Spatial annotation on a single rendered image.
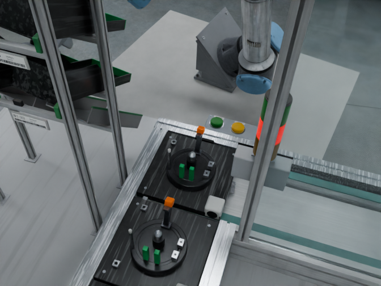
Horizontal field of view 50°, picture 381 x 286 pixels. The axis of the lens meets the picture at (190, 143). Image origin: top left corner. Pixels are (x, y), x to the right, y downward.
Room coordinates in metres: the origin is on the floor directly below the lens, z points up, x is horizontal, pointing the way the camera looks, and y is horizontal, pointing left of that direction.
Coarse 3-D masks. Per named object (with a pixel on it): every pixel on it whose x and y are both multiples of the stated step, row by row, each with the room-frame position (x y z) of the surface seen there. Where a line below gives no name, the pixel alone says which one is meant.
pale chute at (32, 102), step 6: (0, 90) 0.80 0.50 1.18; (6, 90) 0.81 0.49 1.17; (12, 90) 0.83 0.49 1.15; (18, 90) 0.84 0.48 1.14; (6, 96) 0.77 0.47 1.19; (12, 96) 0.78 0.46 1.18; (18, 96) 0.80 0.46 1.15; (24, 96) 0.83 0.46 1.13; (30, 96) 0.86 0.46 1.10; (24, 102) 0.75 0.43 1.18; (30, 102) 0.78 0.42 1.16; (36, 102) 0.74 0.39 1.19; (42, 102) 0.76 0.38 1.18; (42, 108) 0.75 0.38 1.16; (48, 108) 0.77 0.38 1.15
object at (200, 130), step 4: (200, 128) 0.79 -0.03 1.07; (204, 128) 0.79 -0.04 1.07; (200, 132) 0.78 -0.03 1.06; (196, 136) 0.77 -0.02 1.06; (200, 136) 0.77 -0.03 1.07; (196, 140) 0.78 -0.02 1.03; (200, 140) 0.78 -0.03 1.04; (196, 144) 0.77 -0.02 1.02; (200, 144) 0.77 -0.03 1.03; (196, 148) 0.77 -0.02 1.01
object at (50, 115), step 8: (0, 40) 0.60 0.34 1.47; (8, 40) 0.61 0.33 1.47; (88, 40) 0.74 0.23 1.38; (0, 48) 0.60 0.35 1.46; (8, 48) 0.59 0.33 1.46; (16, 48) 0.59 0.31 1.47; (24, 48) 0.59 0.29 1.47; (32, 48) 0.59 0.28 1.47; (32, 56) 0.58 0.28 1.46; (40, 56) 0.58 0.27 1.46; (104, 96) 0.74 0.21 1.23; (0, 104) 0.62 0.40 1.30; (8, 104) 0.61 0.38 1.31; (24, 104) 0.61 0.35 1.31; (24, 112) 0.60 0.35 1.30; (32, 112) 0.59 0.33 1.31; (40, 112) 0.59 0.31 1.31; (48, 112) 0.59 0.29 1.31; (56, 120) 0.58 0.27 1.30
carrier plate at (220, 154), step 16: (160, 144) 0.82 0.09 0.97; (176, 144) 0.82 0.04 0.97; (192, 144) 0.82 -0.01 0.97; (208, 144) 0.82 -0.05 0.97; (160, 160) 0.75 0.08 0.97; (224, 160) 0.76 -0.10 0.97; (144, 176) 0.69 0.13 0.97; (160, 176) 0.69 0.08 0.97; (224, 176) 0.70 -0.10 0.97; (144, 192) 0.64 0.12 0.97; (160, 192) 0.64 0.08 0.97; (176, 192) 0.64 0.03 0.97; (192, 192) 0.64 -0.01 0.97; (208, 192) 0.65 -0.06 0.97; (224, 192) 0.65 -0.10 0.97; (192, 208) 0.59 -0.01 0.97
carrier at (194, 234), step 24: (144, 216) 0.56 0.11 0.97; (192, 216) 0.57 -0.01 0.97; (120, 240) 0.49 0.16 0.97; (144, 240) 0.48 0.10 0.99; (168, 240) 0.49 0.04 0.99; (192, 240) 0.50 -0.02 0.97; (120, 264) 0.43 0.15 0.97; (144, 264) 0.42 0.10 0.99; (168, 264) 0.42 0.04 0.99; (192, 264) 0.44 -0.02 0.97
